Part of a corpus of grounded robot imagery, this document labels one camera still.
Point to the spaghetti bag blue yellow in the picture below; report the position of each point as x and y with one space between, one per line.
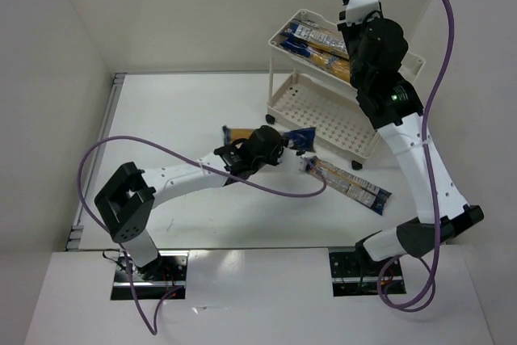
335 65
300 140

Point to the spaghetti bag label side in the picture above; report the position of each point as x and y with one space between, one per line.
360 190
319 37

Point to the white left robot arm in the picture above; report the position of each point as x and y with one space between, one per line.
128 197

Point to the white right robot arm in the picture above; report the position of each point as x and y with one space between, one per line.
396 113

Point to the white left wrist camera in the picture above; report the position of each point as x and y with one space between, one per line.
293 162

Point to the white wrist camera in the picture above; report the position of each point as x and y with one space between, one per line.
357 11
293 162

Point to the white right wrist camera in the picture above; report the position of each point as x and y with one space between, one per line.
357 11

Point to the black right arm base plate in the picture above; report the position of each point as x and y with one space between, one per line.
349 279

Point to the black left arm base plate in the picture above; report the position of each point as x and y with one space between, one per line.
170 276

